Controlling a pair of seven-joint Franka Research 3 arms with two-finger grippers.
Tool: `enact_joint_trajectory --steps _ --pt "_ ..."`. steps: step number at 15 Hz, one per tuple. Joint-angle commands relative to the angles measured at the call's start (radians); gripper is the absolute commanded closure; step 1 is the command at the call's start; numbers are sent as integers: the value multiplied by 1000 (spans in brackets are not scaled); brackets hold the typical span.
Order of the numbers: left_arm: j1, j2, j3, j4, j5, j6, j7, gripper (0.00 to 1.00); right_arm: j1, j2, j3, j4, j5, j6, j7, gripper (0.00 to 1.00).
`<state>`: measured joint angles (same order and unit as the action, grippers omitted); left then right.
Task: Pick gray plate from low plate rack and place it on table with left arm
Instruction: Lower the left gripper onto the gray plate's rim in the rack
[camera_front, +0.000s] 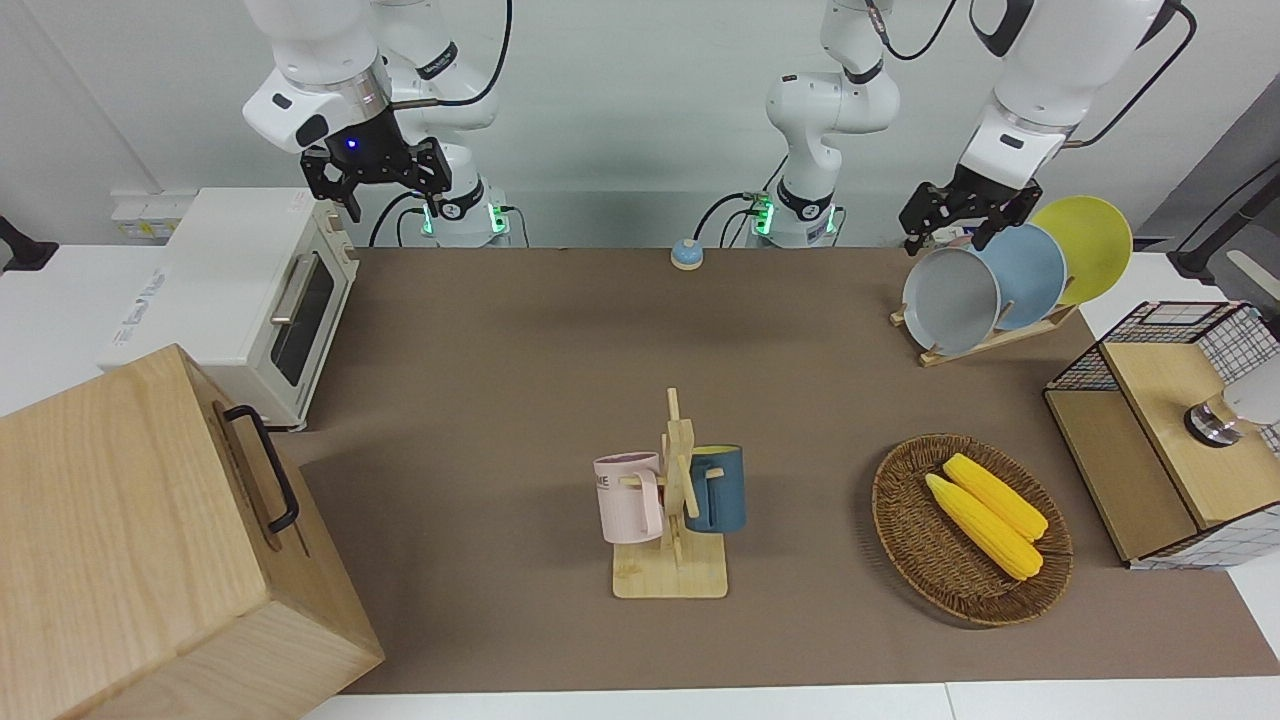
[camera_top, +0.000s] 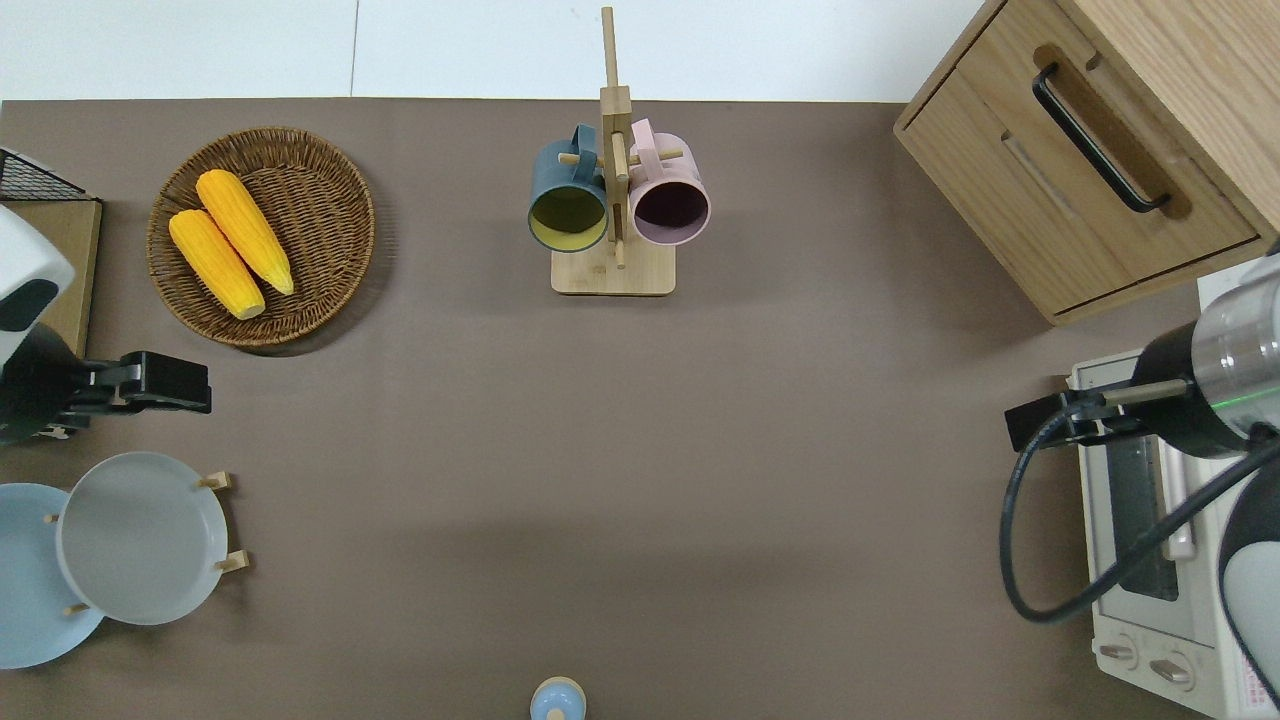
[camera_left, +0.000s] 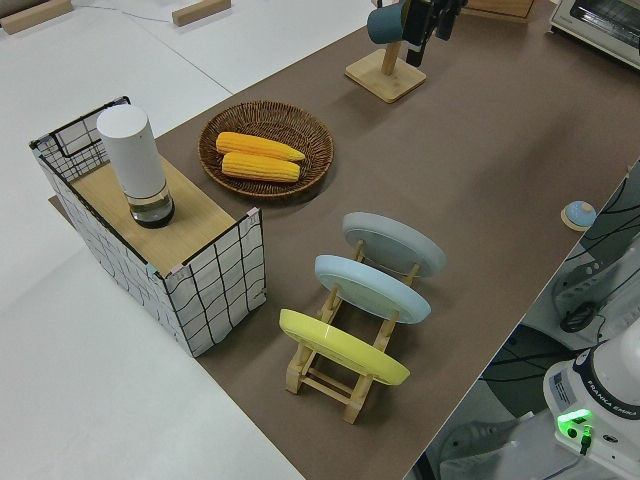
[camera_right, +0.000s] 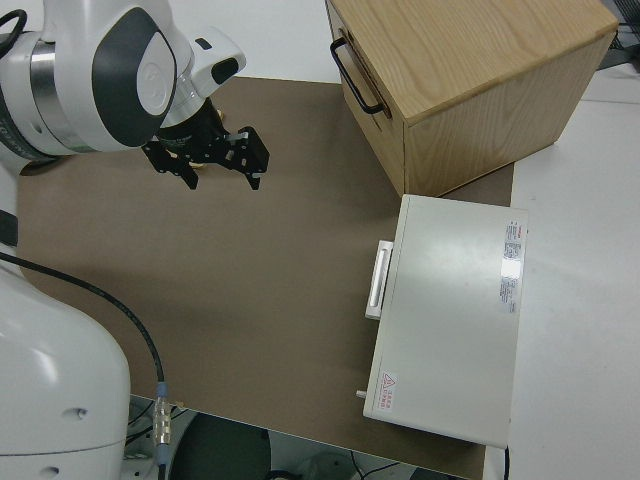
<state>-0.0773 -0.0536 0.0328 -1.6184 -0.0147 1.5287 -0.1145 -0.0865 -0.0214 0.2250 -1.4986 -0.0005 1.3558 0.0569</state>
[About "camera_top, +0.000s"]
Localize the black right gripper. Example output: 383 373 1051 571
1130 320 1257 461

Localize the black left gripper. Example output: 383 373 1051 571
0 325 91 447

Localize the gray plate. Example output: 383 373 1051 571
55 452 230 627

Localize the light blue plate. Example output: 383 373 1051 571
0 483 107 670

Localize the wooden plate rack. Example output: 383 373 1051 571
44 471 250 617

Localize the wooden shelf board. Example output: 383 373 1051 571
0 198 104 359

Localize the white toaster oven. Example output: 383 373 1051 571
1066 270 1280 720

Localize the yellow corn cob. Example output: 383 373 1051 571
195 168 297 297
168 208 267 321

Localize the wooden drawer cabinet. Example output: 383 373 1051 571
893 0 1280 327

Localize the round wicker basket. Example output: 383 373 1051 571
147 126 377 348

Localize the pink mug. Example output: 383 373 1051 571
627 118 712 247

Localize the dark blue mug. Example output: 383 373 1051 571
527 123 610 254

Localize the wooden mug tree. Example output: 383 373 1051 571
550 6 687 297

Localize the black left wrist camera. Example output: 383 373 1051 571
72 351 213 417

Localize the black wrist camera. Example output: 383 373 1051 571
72 351 213 417
1004 378 1193 454

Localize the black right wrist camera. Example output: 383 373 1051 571
1004 378 1193 454

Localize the black wire basket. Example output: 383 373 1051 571
0 147 89 203

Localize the black camera cable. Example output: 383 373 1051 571
999 408 1280 625

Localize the black cabinet handle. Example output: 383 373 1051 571
1032 63 1172 215

